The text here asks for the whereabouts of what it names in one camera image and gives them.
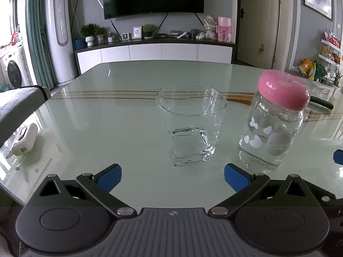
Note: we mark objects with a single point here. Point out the clear glass jar bottle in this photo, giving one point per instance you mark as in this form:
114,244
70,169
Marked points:
268,134

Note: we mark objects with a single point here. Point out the plush doll bouquet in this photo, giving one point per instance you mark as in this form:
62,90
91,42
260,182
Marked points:
210,27

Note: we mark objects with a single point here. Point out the white photo frame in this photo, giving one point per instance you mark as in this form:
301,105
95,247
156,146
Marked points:
137,32

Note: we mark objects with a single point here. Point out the white tv cabinet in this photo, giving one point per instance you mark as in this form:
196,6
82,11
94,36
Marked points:
156,49

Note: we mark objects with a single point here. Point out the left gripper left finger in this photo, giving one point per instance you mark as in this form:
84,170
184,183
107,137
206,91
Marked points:
72,216

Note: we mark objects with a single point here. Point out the grey sofa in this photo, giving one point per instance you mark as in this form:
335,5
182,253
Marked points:
17,105

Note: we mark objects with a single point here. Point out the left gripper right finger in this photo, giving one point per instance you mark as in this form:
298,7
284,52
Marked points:
290,216

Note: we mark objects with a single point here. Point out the pink polka dot cap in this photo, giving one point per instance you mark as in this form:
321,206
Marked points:
284,90

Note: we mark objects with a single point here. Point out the white washing machine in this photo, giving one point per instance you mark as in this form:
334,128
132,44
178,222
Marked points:
15,71

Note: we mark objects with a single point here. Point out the potted plant white pot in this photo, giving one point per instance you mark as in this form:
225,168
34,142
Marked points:
88,31

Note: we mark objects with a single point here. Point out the white handheld device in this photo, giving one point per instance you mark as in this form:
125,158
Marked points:
24,141

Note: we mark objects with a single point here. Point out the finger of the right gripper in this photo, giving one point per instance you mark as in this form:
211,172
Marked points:
338,157

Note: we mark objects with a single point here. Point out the white tower air conditioner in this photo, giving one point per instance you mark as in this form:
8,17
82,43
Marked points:
60,40

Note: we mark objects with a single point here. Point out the green curtain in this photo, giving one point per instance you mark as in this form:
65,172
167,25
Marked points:
38,43

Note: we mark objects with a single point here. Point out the black remote control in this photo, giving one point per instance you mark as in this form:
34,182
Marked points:
321,102

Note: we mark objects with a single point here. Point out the clear drinking glass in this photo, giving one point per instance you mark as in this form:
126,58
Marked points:
192,115

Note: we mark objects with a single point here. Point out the pink gift box with bow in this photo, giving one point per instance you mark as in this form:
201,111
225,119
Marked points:
223,29

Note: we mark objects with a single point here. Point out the small cactus plant pot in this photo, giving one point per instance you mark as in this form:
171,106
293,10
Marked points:
147,30

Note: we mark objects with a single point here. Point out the white interior door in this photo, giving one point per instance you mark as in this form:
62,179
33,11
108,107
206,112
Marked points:
258,28

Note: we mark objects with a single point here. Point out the white snack shelf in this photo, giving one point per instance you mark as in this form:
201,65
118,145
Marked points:
331,56

